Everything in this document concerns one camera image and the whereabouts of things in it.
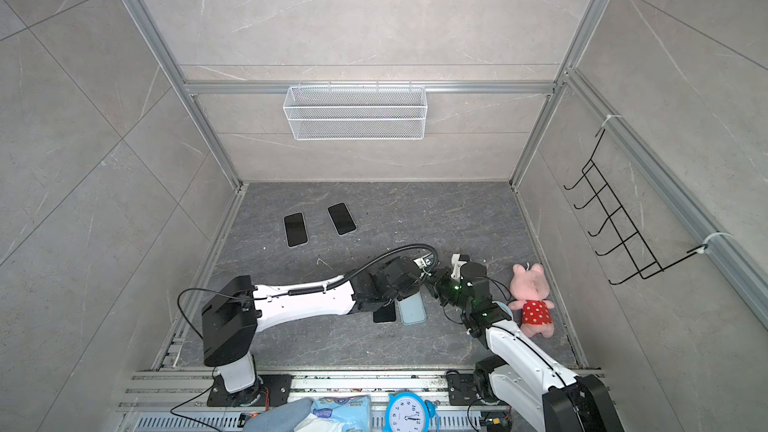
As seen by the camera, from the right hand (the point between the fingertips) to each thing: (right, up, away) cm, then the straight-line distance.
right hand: (418, 269), depth 82 cm
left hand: (-2, +3, -1) cm, 3 cm away
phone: (-9, -14, +3) cm, 17 cm away
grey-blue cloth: (-33, -31, -15) cm, 48 cm away
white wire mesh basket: (-19, +50, +18) cm, 57 cm away
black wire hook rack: (+44, +17, -15) cm, 50 cm away
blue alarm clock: (-4, -30, -14) cm, 34 cm away
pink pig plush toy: (+33, -5, +1) cm, 33 cm away
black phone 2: (-26, +13, +26) cm, 39 cm away
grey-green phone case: (-1, -13, +3) cm, 13 cm away
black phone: (-42, +10, +22) cm, 48 cm away
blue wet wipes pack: (-16, -29, -16) cm, 37 cm away
